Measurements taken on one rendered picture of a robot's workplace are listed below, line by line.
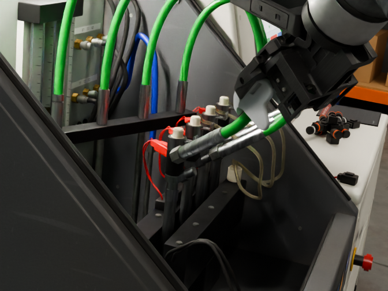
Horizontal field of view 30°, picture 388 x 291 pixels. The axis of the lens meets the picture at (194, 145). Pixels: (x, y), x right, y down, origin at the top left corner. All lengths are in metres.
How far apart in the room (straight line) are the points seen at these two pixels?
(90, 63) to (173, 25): 0.17
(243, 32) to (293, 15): 0.70
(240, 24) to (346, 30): 0.74
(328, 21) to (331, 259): 0.56
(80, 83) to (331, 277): 0.59
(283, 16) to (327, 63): 0.07
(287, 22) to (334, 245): 0.56
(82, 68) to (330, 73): 0.72
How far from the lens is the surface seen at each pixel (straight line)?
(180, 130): 1.06
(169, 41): 1.38
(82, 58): 1.37
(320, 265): 1.15
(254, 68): 0.79
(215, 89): 1.37
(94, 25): 1.39
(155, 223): 1.14
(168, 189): 1.09
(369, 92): 6.28
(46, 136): 0.75
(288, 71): 0.76
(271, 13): 0.77
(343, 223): 1.33
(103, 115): 1.19
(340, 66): 0.73
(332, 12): 0.69
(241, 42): 1.42
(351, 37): 0.70
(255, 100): 0.83
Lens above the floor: 1.44
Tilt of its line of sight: 17 degrees down
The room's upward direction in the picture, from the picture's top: 6 degrees clockwise
